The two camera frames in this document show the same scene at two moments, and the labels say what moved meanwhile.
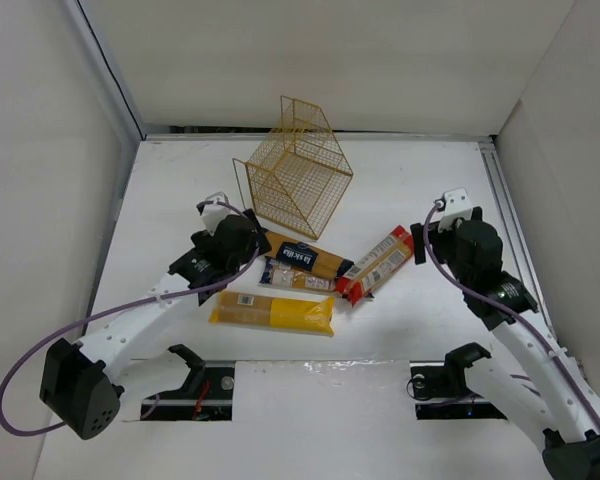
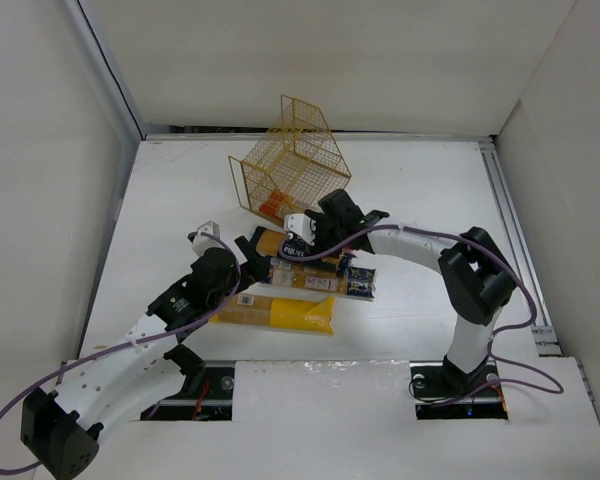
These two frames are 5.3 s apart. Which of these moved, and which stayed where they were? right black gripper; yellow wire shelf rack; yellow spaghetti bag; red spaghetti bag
Moved: red spaghetti bag; right black gripper
Stayed: yellow wire shelf rack; yellow spaghetti bag
